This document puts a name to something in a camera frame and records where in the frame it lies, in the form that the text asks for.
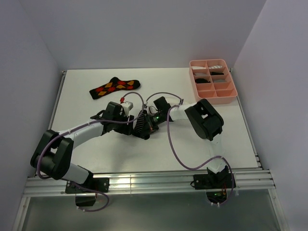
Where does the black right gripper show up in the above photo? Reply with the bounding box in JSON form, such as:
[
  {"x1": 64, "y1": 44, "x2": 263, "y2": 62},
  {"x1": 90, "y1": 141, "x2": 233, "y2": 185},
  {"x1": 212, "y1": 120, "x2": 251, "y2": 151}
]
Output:
[{"x1": 141, "y1": 111, "x2": 165, "y2": 137}]

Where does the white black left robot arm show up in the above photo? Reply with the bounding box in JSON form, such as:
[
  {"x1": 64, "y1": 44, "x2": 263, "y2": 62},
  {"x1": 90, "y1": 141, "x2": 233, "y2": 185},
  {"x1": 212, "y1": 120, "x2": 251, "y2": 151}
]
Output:
[{"x1": 30, "y1": 102, "x2": 134, "y2": 192}]

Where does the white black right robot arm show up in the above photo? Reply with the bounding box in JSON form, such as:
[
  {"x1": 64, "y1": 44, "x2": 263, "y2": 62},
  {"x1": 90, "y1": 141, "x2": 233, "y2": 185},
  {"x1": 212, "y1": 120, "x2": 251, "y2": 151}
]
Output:
[{"x1": 132, "y1": 96, "x2": 230, "y2": 188}]

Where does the black orange argyle sock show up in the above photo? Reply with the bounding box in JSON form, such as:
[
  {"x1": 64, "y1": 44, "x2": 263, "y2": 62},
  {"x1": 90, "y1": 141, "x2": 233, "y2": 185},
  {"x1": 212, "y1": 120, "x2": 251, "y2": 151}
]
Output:
[{"x1": 89, "y1": 77, "x2": 141, "y2": 100}]

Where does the black rolled sock in tray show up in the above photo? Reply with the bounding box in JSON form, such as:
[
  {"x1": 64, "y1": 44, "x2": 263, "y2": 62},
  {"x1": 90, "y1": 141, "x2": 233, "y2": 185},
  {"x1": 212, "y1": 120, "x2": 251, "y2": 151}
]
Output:
[{"x1": 195, "y1": 78, "x2": 210, "y2": 84}]

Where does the white rolled sock in tray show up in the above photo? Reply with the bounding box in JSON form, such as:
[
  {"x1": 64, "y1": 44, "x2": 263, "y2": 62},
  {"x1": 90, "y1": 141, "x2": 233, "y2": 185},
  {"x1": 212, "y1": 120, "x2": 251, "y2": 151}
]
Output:
[{"x1": 191, "y1": 66, "x2": 207, "y2": 70}]

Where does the pink compartment organizer tray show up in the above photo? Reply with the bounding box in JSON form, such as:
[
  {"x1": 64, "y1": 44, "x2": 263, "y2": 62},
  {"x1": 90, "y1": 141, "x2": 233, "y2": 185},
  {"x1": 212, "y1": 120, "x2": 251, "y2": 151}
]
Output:
[{"x1": 189, "y1": 59, "x2": 238, "y2": 104}]

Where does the grey rolled sock in tray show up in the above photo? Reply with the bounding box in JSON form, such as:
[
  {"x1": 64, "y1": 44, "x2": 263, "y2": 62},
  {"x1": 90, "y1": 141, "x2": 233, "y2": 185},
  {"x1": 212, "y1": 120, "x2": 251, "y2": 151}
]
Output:
[{"x1": 213, "y1": 79, "x2": 227, "y2": 83}]

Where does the striped white sock in tray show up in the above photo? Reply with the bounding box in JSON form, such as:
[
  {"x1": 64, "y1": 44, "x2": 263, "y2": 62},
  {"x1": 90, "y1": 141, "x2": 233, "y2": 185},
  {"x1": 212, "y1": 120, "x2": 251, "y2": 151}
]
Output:
[{"x1": 208, "y1": 65, "x2": 223, "y2": 70}]

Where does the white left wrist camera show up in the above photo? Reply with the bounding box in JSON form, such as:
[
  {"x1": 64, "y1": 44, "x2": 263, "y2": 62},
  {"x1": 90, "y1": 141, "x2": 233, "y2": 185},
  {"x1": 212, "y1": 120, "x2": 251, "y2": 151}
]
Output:
[{"x1": 120, "y1": 97, "x2": 133, "y2": 115}]

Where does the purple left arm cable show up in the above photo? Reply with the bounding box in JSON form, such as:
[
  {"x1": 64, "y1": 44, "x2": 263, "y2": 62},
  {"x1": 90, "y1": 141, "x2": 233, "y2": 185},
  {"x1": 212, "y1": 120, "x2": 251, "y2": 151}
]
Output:
[{"x1": 36, "y1": 91, "x2": 145, "y2": 180}]

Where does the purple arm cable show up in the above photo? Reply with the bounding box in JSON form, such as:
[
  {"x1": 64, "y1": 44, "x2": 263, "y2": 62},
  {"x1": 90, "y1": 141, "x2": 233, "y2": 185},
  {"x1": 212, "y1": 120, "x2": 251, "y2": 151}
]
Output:
[
  {"x1": 36, "y1": 91, "x2": 145, "y2": 180},
  {"x1": 144, "y1": 92, "x2": 238, "y2": 207}
]

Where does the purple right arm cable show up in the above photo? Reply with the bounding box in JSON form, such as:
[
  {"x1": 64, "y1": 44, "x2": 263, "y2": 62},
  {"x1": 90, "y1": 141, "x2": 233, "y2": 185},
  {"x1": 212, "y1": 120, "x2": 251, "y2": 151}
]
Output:
[{"x1": 144, "y1": 92, "x2": 238, "y2": 207}]

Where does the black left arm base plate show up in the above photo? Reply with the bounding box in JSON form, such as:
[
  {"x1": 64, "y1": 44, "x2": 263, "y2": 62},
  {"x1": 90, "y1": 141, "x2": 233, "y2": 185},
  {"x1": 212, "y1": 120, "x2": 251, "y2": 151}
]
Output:
[{"x1": 65, "y1": 178, "x2": 110, "y2": 194}]

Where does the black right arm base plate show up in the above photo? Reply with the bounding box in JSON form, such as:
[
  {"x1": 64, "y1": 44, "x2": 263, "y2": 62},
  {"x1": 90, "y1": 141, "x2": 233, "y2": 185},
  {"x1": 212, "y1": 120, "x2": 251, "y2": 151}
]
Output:
[{"x1": 191, "y1": 173, "x2": 236, "y2": 190}]

